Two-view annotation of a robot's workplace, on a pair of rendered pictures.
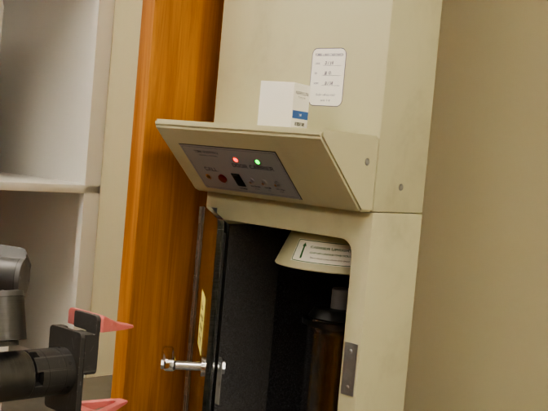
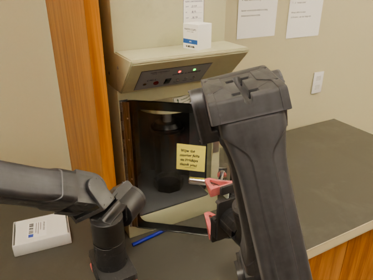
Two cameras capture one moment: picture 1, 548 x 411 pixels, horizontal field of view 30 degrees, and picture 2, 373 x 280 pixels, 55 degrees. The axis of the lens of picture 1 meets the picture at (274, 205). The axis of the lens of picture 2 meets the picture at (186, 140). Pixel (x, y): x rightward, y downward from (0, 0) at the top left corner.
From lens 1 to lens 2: 1.43 m
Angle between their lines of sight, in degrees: 72
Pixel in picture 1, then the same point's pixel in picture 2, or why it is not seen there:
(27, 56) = not seen: outside the picture
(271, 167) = (200, 70)
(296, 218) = (182, 89)
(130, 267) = (110, 154)
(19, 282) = (144, 200)
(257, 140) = (207, 59)
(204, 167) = (147, 80)
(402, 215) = not seen: hidden behind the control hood
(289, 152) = (221, 61)
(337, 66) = (198, 7)
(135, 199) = (106, 114)
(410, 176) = not seen: hidden behind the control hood
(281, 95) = (207, 31)
